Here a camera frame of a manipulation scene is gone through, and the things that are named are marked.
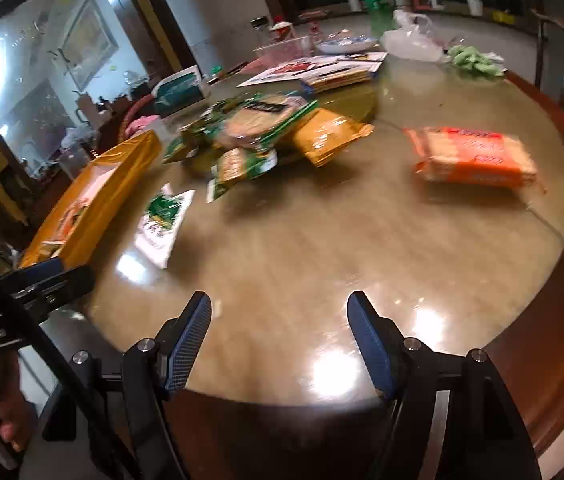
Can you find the clear plastic pitcher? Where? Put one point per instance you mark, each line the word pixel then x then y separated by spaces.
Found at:
pixel 74 157

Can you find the green plastic bottle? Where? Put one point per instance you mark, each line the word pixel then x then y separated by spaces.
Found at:
pixel 379 5

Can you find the white cup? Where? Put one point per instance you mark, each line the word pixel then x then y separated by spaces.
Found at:
pixel 475 7

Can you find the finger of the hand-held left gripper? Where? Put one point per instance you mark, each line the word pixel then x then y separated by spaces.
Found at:
pixel 76 282
pixel 41 268

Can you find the white plate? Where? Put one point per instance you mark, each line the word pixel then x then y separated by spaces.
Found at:
pixel 344 45

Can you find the orange cracker package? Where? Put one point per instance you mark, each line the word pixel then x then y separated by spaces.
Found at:
pixel 472 157

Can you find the green and white bag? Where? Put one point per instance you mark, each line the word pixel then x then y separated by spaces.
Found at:
pixel 176 90

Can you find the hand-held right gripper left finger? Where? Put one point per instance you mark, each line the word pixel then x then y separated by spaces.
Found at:
pixel 189 345

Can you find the white plastic bag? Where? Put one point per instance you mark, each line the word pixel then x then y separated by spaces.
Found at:
pixel 412 42

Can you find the red basket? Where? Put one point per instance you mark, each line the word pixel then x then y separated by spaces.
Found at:
pixel 129 110

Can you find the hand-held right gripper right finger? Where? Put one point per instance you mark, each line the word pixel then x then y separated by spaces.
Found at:
pixel 369 345

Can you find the gold tray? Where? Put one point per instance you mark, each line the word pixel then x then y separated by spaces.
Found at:
pixel 111 195

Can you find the clear plastic container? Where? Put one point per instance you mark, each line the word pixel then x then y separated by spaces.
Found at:
pixel 282 49

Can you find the white green snack packet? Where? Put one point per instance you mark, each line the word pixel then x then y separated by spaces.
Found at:
pixel 161 230

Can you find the large green cracker packet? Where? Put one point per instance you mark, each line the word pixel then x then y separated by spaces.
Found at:
pixel 257 122

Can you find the small jar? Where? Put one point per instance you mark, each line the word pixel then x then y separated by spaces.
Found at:
pixel 259 25

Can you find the pink cloth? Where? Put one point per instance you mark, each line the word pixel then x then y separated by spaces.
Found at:
pixel 144 124

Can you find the printed paper sheets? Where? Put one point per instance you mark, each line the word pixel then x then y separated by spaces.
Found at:
pixel 282 71

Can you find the framed picture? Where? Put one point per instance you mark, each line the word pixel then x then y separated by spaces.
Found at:
pixel 89 40

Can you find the yellow snack packet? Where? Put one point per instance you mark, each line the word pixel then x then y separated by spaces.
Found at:
pixel 327 137

